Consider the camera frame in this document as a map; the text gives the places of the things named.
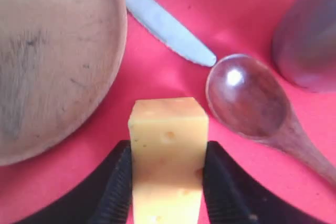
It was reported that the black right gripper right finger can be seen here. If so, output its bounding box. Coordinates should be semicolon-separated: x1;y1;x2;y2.
203;141;321;224

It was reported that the red table mat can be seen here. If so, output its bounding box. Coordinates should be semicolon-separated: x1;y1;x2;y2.
1;0;335;223

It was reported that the stainless steel cup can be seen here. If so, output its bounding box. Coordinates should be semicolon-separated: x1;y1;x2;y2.
272;0;335;92

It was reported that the dark wooden spoon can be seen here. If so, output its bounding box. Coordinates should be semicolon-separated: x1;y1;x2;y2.
205;54;335;187

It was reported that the steel table knife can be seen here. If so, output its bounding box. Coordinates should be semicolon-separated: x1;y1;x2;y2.
125;0;217;67

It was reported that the brown wooden plate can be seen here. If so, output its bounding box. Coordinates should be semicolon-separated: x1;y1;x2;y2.
1;0;127;166

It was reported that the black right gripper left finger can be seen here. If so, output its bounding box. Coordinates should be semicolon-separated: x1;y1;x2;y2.
19;140;132;223

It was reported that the yellow cheese wedge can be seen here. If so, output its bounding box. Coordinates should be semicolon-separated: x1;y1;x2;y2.
128;97;209;223

